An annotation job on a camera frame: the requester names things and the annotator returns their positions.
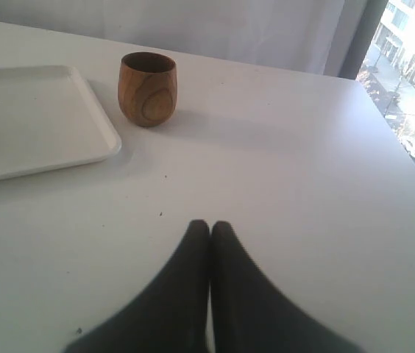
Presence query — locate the white rectangular plastic tray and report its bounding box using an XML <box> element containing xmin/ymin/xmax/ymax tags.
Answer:
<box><xmin>0</xmin><ymin>65</ymin><xmax>121</xmax><ymax>180</ymax></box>

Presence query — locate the brown wooden round cup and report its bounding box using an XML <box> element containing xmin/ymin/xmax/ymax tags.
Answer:
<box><xmin>118</xmin><ymin>51</ymin><xmax>177</xmax><ymax>127</ymax></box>

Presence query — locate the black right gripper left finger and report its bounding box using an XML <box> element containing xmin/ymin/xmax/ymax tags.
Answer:
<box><xmin>65</xmin><ymin>220</ymin><xmax>210</xmax><ymax>352</ymax></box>

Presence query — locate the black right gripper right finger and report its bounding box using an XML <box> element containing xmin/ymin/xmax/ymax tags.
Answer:
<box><xmin>210</xmin><ymin>221</ymin><xmax>362</xmax><ymax>352</ymax></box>

